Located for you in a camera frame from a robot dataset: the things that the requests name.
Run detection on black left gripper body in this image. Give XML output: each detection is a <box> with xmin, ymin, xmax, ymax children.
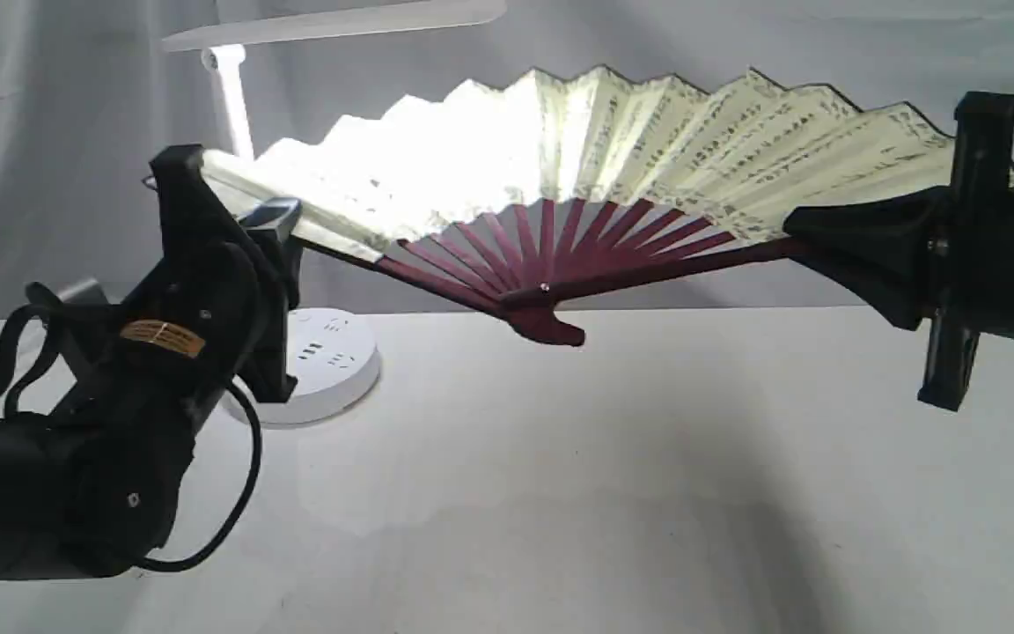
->
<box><xmin>59</xmin><ymin>240</ymin><xmax>297</xmax><ymax>431</ymax></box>

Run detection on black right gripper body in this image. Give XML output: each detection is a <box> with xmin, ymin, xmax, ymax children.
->
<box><xmin>918</xmin><ymin>92</ymin><xmax>1014</xmax><ymax>412</ymax></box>

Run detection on folding paper fan maroon ribs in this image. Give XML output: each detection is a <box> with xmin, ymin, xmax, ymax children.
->
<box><xmin>201</xmin><ymin>65</ymin><xmax>955</xmax><ymax>346</ymax></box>

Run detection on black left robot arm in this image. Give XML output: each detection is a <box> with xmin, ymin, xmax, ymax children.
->
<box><xmin>0</xmin><ymin>144</ymin><xmax>303</xmax><ymax>582</ymax></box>

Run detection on white desk lamp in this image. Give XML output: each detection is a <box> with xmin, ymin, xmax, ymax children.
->
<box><xmin>161</xmin><ymin>1</ymin><xmax>507</xmax><ymax>429</ymax></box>

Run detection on grey backdrop curtain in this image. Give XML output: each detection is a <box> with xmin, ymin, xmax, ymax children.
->
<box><xmin>0</xmin><ymin>1</ymin><xmax>1014</xmax><ymax>316</ymax></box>

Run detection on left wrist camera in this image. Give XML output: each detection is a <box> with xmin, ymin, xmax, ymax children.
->
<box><xmin>54</xmin><ymin>277</ymin><xmax>110</xmax><ymax>306</ymax></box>

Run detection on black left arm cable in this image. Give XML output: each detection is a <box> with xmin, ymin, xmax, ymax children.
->
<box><xmin>0</xmin><ymin>282</ymin><xmax>263</xmax><ymax>575</ymax></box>

